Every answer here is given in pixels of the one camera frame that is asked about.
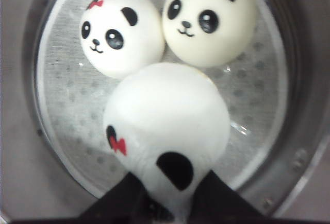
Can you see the white perforated steamer liner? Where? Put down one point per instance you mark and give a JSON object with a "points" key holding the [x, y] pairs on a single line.
{"points": [[72, 95]]}

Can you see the stainless steel steamer pot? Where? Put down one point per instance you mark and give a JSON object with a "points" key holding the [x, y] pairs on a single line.
{"points": [[35, 184]]}

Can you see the panda bun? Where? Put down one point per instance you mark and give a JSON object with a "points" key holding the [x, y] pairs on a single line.
{"points": [[208, 33], [168, 125], [119, 37]]}

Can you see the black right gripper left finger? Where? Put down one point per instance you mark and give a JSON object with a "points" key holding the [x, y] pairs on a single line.
{"points": [[127, 202]]}

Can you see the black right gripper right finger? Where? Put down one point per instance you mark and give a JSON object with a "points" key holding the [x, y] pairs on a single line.
{"points": [[215, 202]]}

